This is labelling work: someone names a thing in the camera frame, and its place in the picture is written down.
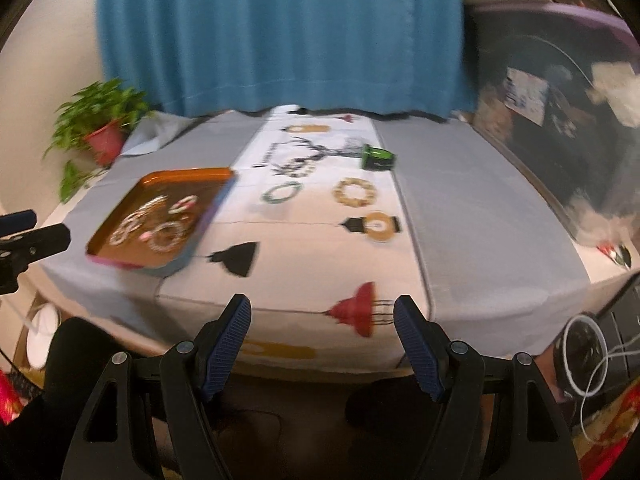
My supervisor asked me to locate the clear crystal bead bracelet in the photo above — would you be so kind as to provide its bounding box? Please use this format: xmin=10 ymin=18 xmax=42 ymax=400
xmin=142 ymin=220 xmax=194 ymax=255

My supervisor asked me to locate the pink green bead bracelet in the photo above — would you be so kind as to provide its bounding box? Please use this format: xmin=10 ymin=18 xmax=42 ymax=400
xmin=168 ymin=194 xmax=199 ymax=216

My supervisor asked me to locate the yellow jade bead bracelet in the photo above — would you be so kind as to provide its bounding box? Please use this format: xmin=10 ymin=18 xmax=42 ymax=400
xmin=332 ymin=176 xmax=379 ymax=209

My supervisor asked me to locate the teal green bead bracelet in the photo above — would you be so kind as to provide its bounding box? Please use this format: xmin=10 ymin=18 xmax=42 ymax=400
xmin=260 ymin=180 xmax=305 ymax=206

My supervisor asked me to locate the green black wristwatch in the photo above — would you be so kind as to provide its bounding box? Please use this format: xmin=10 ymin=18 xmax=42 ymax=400
xmin=361 ymin=144 xmax=396 ymax=171

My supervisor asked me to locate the pearl bead bracelet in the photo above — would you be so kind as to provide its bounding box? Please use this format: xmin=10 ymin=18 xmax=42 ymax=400
xmin=271 ymin=156 xmax=319 ymax=180

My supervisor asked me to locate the white fan base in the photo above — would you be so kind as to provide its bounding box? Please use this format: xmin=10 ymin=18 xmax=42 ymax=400
xmin=26 ymin=302 xmax=61 ymax=370

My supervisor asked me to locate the green potted plant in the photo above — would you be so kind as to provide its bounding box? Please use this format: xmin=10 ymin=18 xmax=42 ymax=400
xmin=43 ymin=78 xmax=151 ymax=205

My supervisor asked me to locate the copper metal tray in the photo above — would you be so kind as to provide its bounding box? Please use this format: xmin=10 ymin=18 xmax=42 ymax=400
xmin=86 ymin=167 xmax=238 ymax=278

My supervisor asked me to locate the grey white printed tablecloth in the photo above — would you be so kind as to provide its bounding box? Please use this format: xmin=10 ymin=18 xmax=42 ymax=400
xmin=44 ymin=110 xmax=590 ymax=373

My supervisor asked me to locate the blue curtain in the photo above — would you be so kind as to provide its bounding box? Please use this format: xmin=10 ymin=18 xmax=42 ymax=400
xmin=96 ymin=0 xmax=476 ymax=117

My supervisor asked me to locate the dark storage box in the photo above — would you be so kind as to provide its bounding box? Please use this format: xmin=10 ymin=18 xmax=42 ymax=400
xmin=470 ymin=3 xmax=639 ymax=252

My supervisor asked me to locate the white cable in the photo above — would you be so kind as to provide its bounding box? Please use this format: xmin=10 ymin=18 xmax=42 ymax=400
xmin=560 ymin=311 xmax=640 ymax=446

